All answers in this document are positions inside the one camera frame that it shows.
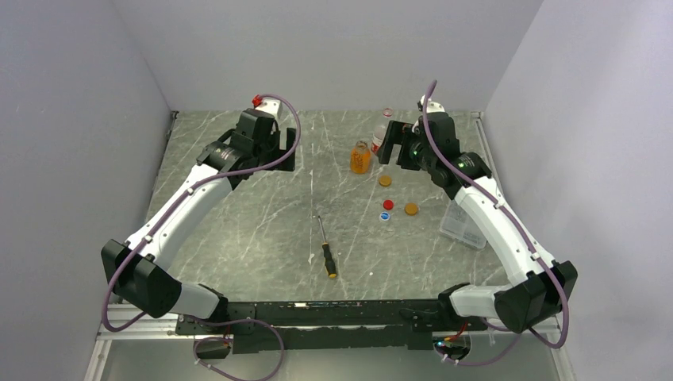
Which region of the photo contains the clear plastic box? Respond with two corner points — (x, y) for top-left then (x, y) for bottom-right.
(439, 200), (487, 249)

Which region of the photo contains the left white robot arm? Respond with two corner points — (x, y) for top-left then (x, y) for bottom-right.
(101, 108), (301, 333)

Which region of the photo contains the aluminium frame rail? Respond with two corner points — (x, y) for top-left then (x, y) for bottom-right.
(83, 302), (233, 381)

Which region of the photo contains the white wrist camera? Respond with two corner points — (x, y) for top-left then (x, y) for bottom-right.
(417, 95), (446, 114)
(252, 94), (284, 119)

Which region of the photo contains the orange juice bottle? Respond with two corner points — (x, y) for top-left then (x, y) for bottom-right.
(350, 140), (371, 175)

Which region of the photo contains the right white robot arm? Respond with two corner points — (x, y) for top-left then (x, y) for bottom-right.
(377, 111), (578, 333)

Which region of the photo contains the black yellow screwdriver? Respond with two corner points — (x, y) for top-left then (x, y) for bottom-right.
(316, 215), (338, 279)

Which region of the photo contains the orange bottle cap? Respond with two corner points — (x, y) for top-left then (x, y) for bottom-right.
(378, 175), (392, 187)
(404, 202), (419, 216)

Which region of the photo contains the clear red-label bottle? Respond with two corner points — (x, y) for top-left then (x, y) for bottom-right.
(371, 123), (387, 154)

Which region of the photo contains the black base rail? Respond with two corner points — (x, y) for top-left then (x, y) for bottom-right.
(175, 298), (486, 354)

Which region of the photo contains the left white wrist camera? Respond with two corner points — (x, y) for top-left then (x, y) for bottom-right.
(252, 94), (284, 119)

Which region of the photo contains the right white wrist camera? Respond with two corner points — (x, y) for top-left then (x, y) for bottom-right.
(417, 95), (446, 114)

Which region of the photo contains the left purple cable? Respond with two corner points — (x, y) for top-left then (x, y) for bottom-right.
(101, 94), (302, 333)

